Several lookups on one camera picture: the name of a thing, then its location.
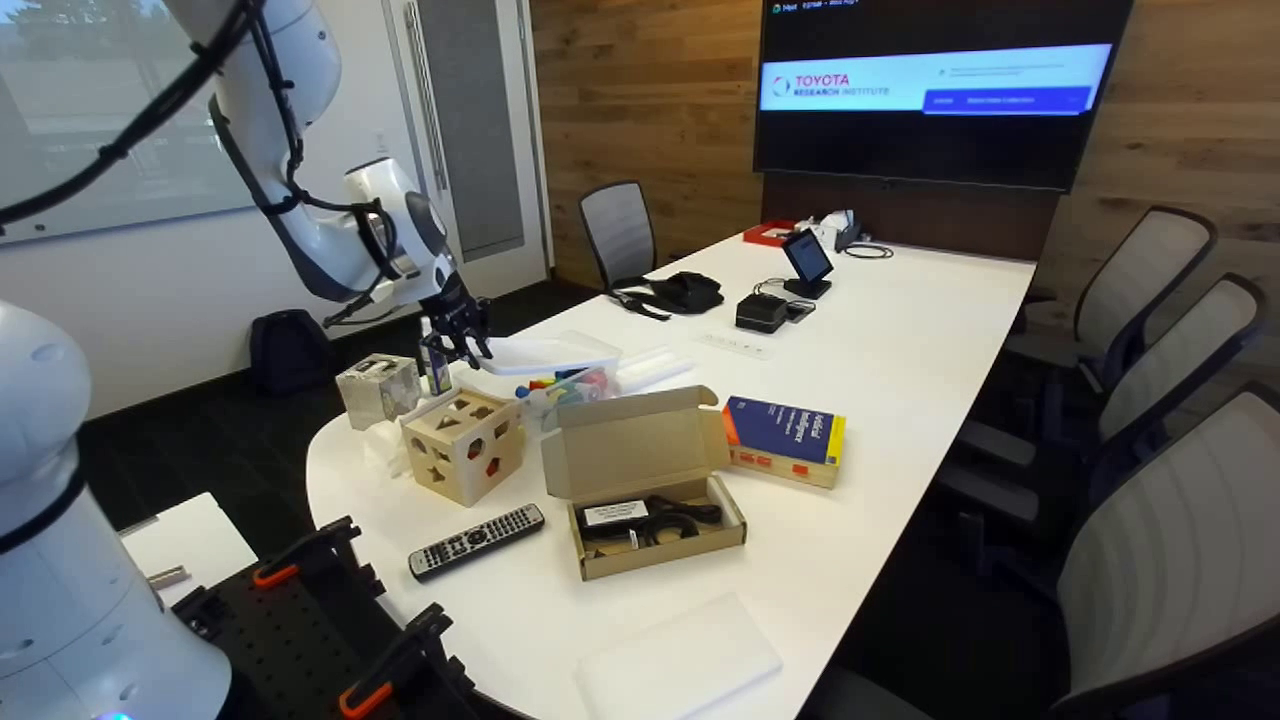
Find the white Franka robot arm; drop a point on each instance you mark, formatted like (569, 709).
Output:
(55, 533)

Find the crumpled white plastic wrap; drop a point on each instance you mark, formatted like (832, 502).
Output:
(380, 454)

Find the black mounting board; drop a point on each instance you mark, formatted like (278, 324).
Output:
(284, 642)

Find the white foam sheet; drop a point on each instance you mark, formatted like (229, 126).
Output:
(682, 661)

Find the hand sanitizer bottle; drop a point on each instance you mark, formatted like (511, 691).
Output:
(432, 366)

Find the black remote control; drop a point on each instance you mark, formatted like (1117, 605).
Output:
(477, 543)

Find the wall mounted TV screen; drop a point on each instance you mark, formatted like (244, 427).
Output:
(933, 82)

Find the open cardboard box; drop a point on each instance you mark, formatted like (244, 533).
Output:
(640, 454)

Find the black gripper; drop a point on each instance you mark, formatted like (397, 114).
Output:
(451, 300)

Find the grey glass door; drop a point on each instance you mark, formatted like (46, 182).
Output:
(481, 132)

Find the white conference device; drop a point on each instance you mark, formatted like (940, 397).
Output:
(844, 230)

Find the black floor bag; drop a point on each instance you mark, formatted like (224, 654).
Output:
(288, 352)

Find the red flat box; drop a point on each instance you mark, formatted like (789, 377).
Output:
(769, 232)

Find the blue and yellow box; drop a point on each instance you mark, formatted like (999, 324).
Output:
(786, 432)

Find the white robot stand top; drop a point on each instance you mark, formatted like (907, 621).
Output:
(185, 543)

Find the large glass window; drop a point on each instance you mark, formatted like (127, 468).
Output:
(81, 65)

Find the grey mesh office chair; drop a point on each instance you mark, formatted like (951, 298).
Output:
(619, 232)
(1145, 280)
(1174, 545)
(1183, 352)

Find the black tablet stand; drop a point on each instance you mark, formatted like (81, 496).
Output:
(808, 261)

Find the small black box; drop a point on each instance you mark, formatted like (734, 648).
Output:
(766, 314)

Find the wooden shape sorter cube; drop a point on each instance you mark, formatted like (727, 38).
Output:
(460, 444)

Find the black power adapter white label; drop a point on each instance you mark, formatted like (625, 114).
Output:
(614, 519)

